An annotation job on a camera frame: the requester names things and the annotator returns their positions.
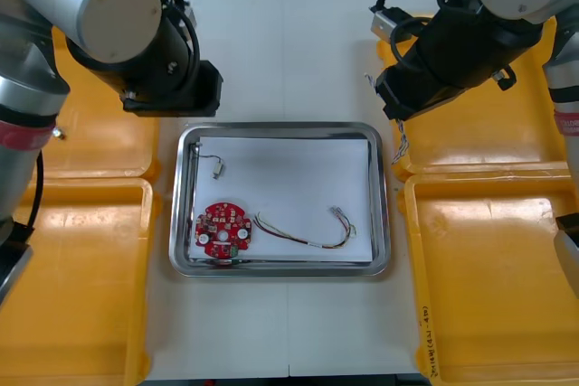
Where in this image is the white paper sheet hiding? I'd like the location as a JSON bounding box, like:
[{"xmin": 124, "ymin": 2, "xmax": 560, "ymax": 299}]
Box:
[{"xmin": 189, "ymin": 137, "xmax": 375, "ymax": 264}]

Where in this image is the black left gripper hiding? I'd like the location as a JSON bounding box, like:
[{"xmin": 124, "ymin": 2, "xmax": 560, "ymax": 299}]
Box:
[{"xmin": 120, "ymin": 60, "xmax": 224, "ymax": 118}]

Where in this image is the steel tray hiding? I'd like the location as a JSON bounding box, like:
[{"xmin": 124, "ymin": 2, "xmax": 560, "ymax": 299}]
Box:
[{"xmin": 168, "ymin": 121, "xmax": 393, "ymax": 278}]

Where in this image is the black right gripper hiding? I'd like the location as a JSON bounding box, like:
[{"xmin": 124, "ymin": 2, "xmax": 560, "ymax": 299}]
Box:
[{"xmin": 375, "ymin": 65, "xmax": 467, "ymax": 122}]

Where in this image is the yellow-orange plastic bin with handwriting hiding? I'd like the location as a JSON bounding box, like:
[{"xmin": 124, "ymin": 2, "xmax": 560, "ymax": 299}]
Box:
[{"xmin": 396, "ymin": 168, "xmax": 579, "ymax": 386}]

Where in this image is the red yellow green wire harness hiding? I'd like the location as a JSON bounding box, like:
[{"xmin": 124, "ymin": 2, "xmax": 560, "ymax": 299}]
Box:
[{"xmin": 254, "ymin": 205, "xmax": 358, "ymax": 250}]

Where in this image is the round red circuit board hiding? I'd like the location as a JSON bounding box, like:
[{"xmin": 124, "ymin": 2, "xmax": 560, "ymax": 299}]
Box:
[{"xmin": 194, "ymin": 199, "xmax": 257, "ymax": 261}]

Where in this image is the blue-white twisted wire harness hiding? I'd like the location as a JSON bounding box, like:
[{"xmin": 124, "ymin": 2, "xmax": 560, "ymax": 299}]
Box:
[{"xmin": 364, "ymin": 71, "xmax": 411, "ymax": 166}]

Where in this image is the small metal solenoid white label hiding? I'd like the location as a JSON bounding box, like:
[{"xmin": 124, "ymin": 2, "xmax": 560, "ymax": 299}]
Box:
[{"xmin": 192, "ymin": 142, "xmax": 226, "ymax": 181}]

